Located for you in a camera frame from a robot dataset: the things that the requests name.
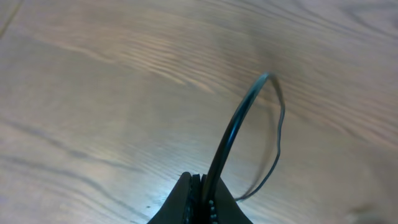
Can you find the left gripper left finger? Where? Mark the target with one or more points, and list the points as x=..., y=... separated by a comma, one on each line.
x=173, y=209

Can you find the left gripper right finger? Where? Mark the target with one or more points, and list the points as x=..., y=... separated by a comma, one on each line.
x=221, y=208

